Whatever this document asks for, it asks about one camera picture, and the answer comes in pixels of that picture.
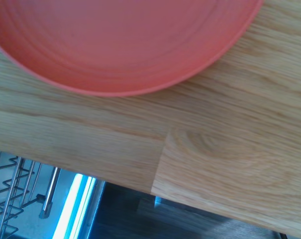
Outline metal wire dishwasher rack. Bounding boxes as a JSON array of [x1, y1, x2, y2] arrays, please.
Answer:
[[0, 149, 62, 239]]

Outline red-orange round plate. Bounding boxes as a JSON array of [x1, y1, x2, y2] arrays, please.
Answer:
[[0, 0, 264, 98]]

